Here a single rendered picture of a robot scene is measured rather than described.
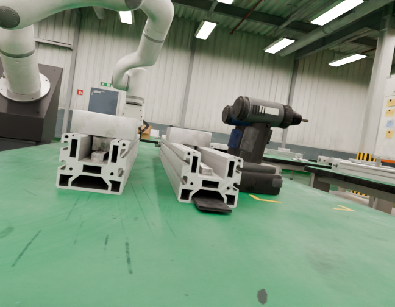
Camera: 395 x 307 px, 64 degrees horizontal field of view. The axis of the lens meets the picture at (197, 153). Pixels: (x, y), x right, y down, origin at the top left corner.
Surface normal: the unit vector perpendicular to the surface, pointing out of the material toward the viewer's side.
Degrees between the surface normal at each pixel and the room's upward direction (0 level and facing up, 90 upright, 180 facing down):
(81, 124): 90
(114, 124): 90
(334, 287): 0
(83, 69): 90
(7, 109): 47
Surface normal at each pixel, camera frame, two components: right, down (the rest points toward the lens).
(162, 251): 0.15, -0.99
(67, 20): 0.17, 0.07
